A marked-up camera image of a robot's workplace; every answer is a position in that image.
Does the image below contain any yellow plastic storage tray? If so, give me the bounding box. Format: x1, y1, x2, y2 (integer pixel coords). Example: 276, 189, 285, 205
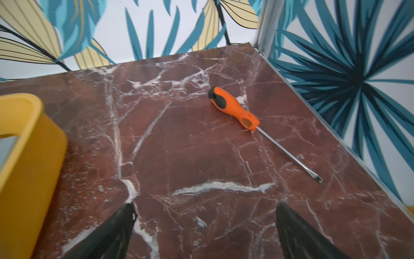
1, 93, 67, 259

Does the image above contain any right aluminium corner post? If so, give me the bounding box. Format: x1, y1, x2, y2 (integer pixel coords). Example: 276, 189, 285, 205
253, 0, 285, 58

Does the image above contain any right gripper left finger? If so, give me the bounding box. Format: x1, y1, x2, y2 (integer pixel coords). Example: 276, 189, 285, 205
63, 203, 138, 259

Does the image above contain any orange screwdriver right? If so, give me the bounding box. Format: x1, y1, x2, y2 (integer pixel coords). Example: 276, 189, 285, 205
208, 86, 323, 183

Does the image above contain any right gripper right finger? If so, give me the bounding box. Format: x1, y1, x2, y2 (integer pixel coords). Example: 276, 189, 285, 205
276, 202, 349, 259

